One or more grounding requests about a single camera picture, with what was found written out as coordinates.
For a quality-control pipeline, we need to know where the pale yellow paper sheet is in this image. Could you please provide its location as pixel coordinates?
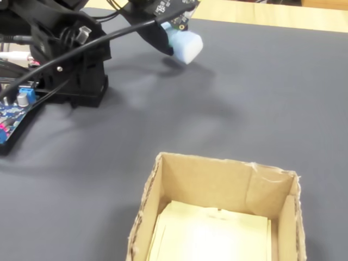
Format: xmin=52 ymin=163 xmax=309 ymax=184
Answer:
xmin=146 ymin=200 xmax=272 ymax=261

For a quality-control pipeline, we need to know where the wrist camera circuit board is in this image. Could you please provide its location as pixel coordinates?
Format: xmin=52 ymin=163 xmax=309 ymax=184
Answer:
xmin=153 ymin=0 xmax=201 ymax=30

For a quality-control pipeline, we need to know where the light blue foam block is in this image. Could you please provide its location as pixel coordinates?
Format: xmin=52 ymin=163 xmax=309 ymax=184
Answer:
xmin=160 ymin=22 xmax=204 ymax=65

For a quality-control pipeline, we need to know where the grey rubber table mat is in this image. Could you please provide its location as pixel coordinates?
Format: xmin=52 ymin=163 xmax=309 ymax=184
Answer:
xmin=0 ymin=7 xmax=348 ymax=261

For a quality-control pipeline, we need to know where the blue controller circuit board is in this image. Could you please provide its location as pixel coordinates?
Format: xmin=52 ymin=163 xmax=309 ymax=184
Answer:
xmin=0 ymin=86 xmax=38 ymax=145

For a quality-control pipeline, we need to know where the black barrel plug cable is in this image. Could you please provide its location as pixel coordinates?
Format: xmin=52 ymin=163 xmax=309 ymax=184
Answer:
xmin=0 ymin=34 xmax=34 ymax=46

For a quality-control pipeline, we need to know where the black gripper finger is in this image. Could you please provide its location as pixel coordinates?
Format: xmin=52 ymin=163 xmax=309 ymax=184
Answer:
xmin=136 ymin=22 xmax=175 ymax=57

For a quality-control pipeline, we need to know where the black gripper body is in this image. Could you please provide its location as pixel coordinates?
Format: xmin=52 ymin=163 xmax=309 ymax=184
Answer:
xmin=127 ymin=0 xmax=163 ymax=28

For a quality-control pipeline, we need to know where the white USB cable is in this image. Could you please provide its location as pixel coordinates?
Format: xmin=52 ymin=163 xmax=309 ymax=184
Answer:
xmin=0 ymin=51 xmax=31 ymax=63

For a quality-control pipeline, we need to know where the brown cardboard box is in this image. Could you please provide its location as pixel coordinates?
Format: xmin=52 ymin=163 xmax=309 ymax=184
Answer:
xmin=125 ymin=151 xmax=307 ymax=261

